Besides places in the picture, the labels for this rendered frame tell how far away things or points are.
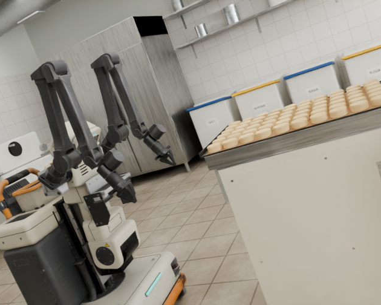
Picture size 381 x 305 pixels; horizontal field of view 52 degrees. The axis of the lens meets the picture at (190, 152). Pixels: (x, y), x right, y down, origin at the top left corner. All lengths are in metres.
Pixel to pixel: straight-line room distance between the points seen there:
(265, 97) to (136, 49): 1.66
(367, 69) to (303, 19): 1.13
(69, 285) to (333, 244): 1.30
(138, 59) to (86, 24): 1.70
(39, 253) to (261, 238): 1.08
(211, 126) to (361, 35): 2.07
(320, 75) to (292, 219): 3.37
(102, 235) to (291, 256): 0.94
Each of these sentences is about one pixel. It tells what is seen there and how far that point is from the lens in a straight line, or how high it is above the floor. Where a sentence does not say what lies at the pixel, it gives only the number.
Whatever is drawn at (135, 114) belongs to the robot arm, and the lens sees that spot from 1.96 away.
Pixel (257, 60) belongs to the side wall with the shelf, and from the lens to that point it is 5.34.
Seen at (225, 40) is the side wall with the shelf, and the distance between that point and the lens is 5.42.
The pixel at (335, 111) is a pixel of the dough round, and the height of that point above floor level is 0.92.
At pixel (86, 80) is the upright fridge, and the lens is 5.39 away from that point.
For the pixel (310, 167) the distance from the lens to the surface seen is 1.25.
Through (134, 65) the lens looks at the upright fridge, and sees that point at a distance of 4.96.
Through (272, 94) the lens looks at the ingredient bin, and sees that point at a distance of 4.68.
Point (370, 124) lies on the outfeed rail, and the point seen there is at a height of 0.85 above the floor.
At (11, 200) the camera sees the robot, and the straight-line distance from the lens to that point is 2.25.
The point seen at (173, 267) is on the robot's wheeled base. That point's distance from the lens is 2.31.
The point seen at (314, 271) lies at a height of 0.42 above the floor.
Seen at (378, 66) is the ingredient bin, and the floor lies 0.56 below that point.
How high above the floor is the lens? 1.16
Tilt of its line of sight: 11 degrees down
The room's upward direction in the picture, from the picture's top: 21 degrees counter-clockwise
